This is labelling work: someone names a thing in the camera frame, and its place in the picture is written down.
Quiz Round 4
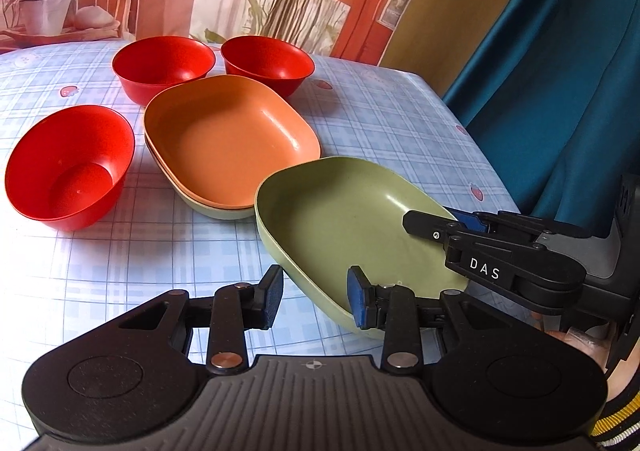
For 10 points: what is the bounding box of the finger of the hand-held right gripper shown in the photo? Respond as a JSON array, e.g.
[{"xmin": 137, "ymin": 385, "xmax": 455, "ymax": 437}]
[
  {"xmin": 444, "ymin": 232, "xmax": 588, "ymax": 306},
  {"xmin": 403, "ymin": 207, "xmax": 592, "ymax": 246}
]

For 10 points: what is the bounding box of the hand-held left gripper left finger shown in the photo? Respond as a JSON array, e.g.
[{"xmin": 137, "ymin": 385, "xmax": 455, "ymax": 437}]
[{"xmin": 117, "ymin": 264, "xmax": 286, "ymax": 378}]

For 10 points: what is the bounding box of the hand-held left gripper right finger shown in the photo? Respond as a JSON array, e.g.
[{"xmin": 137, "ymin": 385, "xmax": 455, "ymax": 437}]
[{"xmin": 346, "ymin": 265, "xmax": 507, "ymax": 378}]

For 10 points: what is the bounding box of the green deep plate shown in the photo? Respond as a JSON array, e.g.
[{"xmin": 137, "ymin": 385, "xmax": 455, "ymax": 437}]
[
  {"xmin": 182, "ymin": 193, "xmax": 257, "ymax": 220},
  {"xmin": 254, "ymin": 156, "xmax": 473, "ymax": 342}
]

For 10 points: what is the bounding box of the person's right forearm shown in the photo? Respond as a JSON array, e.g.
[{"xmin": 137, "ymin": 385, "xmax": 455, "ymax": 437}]
[{"xmin": 592, "ymin": 361, "xmax": 640, "ymax": 451}]

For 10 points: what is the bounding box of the person's right hand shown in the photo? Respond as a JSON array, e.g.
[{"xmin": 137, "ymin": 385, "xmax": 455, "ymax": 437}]
[{"xmin": 530, "ymin": 310, "xmax": 618, "ymax": 368}]

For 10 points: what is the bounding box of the plaid strawberry tablecloth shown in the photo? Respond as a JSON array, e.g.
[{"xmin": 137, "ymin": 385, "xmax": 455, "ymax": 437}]
[{"xmin": 0, "ymin": 38, "xmax": 533, "ymax": 451}]

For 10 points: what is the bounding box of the orange deep plate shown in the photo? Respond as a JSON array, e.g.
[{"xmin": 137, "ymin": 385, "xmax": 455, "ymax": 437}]
[
  {"xmin": 143, "ymin": 75, "xmax": 322, "ymax": 204},
  {"xmin": 144, "ymin": 133, "xmax": 254, "ymax": 210}
]

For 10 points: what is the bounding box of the teal cloth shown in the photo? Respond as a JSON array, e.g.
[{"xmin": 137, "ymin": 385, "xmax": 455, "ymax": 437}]
[{"xmin": 442, "ymin": 0, "xmax": 640, "ymax": 234}]

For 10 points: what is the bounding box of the mustard cloth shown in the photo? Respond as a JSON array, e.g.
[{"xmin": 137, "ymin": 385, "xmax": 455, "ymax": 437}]
[{"xmin": 379, "ymin": 0, "xmax": 557, "ymax": 98}]

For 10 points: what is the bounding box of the red bowl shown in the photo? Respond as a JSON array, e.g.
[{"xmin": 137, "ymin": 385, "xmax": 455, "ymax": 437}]
[
  {"xmin": 111, "ymin": 35, "xmax": 217, "ymax": 107},
  {"xmin": 220, "ymin": 35, "xmax": 316, "ymax": 100},
  {"xmin": 4, "ymin": 104, "xmax": 136, "ymax": 232}
]

